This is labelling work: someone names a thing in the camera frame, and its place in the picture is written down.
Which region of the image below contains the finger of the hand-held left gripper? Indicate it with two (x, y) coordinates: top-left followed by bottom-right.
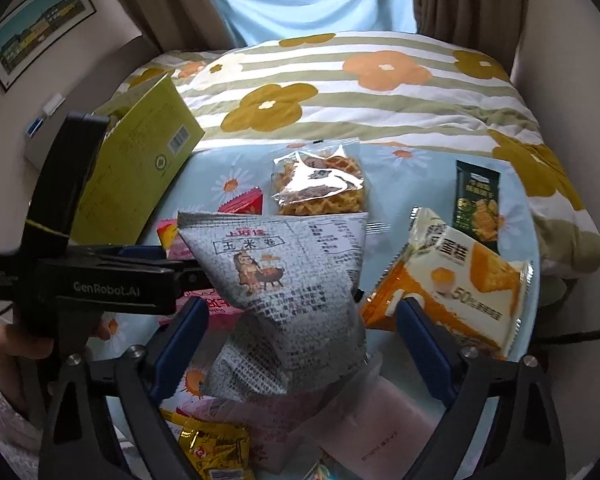
(172, 260), (216, 295)
(68, 244), (171, 261)

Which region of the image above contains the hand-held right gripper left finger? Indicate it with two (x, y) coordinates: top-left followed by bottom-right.
(39, 296), (211, 480)

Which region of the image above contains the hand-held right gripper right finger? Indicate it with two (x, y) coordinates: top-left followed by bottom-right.
(396, 296), (566, 480)

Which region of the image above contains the orange and white cake packet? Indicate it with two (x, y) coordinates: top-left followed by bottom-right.
(360, 207), (533, 361)

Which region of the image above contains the grey printed snack packet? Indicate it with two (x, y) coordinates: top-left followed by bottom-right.
(176, 211), (370, 403)

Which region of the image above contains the yellow-green cardboard box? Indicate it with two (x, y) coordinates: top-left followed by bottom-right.
(72, 74), (206, 247)

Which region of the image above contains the dark green snack packet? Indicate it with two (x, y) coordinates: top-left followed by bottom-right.
(452, 160), (502, 256)

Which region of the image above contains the person's left forearm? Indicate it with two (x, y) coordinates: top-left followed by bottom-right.
(0, 354), (48, 463)

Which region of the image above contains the person's left hand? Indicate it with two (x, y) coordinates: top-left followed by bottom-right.
(0, 316), (112, 362)

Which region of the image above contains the pink and yellow snack packet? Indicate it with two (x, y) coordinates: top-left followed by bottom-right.
(156, 217), (246, 317)

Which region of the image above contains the red snack packet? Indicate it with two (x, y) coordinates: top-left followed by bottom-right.
(217, 186), (264, 216)

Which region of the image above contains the pale pink flat packet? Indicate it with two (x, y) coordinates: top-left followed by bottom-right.
(325, 375), (448, 473)

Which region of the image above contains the light blue daisy blanket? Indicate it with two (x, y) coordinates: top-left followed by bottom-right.
(87, 142), (541, 461)

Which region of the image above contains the white and pink packet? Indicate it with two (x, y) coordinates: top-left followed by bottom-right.
(180, 392), (331, 480)

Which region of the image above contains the white and blue box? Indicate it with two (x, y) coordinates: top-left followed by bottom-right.
(24, 93), (66, 171)

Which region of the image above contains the clear waffle snack packet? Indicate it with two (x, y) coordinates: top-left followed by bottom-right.
(271, 144), (371, 218)

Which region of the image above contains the striped flower pillow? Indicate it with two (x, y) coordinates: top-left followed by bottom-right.
(112, 32), (600, 278)

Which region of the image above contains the brown curtain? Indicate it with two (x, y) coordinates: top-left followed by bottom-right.
(100, 0), (241, 53)
(405, 0), (528, 76)

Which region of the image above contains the framed wall picture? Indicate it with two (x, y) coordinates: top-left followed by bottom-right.
(0, 0), (97, 92)

